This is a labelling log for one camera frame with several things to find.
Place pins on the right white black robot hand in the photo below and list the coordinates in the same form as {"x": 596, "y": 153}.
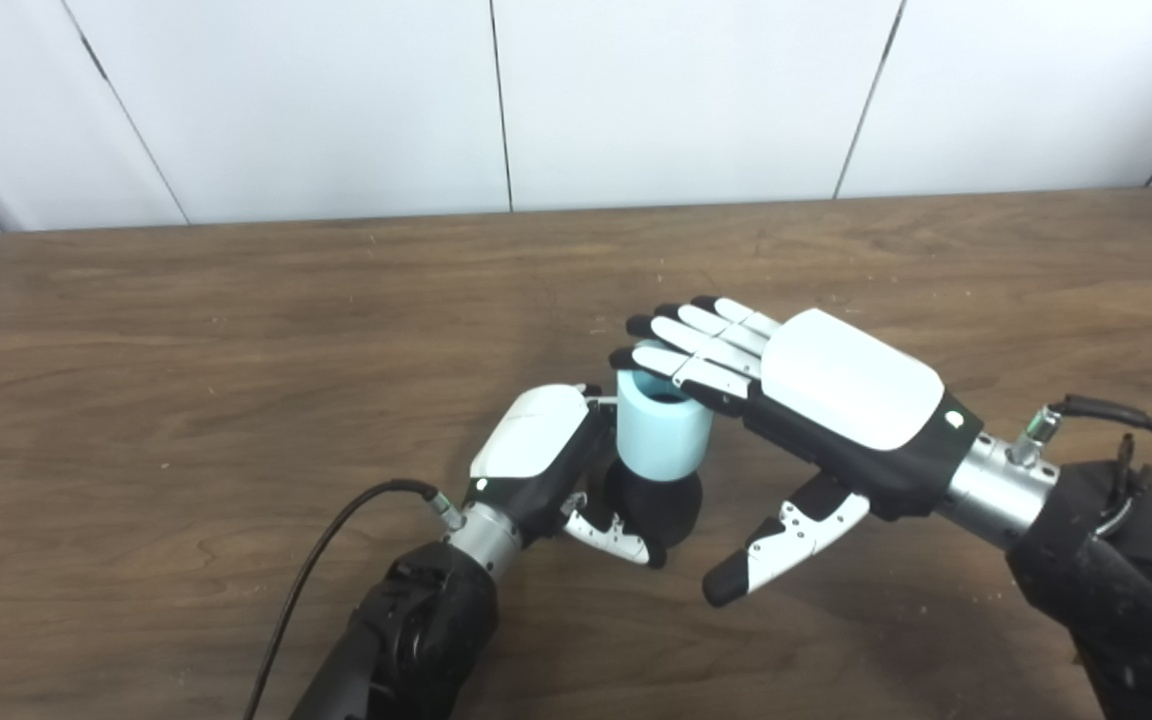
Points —
{"x": 851, "y": 380}

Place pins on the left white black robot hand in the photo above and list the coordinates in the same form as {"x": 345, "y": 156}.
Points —
{"x": 531, "y": 435}

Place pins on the black funnel nozzle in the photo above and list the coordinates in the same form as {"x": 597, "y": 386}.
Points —
{"x": 661, "y": 510}

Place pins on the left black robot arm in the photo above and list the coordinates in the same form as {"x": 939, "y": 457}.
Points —
{"x": 426, "y": 630}

